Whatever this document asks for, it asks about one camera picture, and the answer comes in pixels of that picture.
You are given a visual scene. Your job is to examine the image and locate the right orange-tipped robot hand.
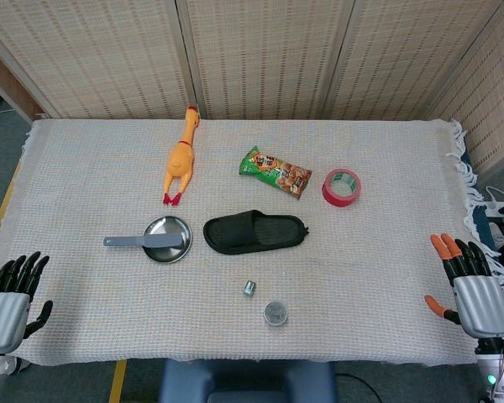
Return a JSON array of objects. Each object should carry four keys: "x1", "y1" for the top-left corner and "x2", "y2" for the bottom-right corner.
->
[{"x1": 423, "y1": 233, "x2": 504, "y2": 339}]

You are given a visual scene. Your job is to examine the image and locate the left black-fingered robot hand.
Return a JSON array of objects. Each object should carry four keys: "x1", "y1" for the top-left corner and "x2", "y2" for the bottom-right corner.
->
[{"x1": 0, "y1": 251, "x2": 54, "y2": 353}]

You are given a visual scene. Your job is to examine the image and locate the round stainless steel plate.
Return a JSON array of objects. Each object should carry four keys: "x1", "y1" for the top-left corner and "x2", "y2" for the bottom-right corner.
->
[{"x1": 143, "y1": 215, "x2": 193, "y2": 264}]

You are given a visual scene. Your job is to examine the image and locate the black slide sandal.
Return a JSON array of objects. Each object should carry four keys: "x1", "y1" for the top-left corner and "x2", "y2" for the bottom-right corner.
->
[{"x1": 202, "y1": 209, "x2": 311, "y2": 255}]

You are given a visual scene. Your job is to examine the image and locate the white woven tablecloth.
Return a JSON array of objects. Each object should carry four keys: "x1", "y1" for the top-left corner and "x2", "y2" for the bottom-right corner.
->
[{"x1": 0, "y1": 118, "x2": 504, "y2": 369}]

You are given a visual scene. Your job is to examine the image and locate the red tape roll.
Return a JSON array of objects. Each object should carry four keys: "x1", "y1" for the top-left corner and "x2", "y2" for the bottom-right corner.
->
[{"x1": 322, "y1": 168, "x2": 362, "y2": 208}]

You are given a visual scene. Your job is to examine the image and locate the bamboo folding screen panel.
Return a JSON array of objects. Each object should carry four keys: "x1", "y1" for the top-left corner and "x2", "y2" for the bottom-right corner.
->
[
  {"x1": 323, "y1": 0, "x2": 503, "y2": 121},
  {"x1": 0, "y1": 0, "x2": 202, "y2": 121},
  {"x1": 423, "y1": 0, "x2": 504, "y2": 177},
  {"x1": 176, "y1": 0, "x2": 356, "y2": 121}
]

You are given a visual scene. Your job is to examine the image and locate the clear round jar of pins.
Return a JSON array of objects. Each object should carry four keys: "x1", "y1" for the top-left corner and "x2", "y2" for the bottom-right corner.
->
[{"x1": 264, "y1": 300, "x2": 289, "y2": 328}]

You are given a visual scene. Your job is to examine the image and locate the orange rubber chicken toy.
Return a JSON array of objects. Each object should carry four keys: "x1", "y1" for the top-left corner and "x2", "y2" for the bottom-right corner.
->
[{"x1": 162, "y1": 104, "x2": 201, "y2": 207}]

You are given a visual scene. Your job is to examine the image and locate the green snack bag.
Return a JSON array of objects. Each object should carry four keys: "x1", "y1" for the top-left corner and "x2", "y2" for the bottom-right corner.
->
[{"x1": 238, "y1": 145, "x2": 313, "y2": 201}]

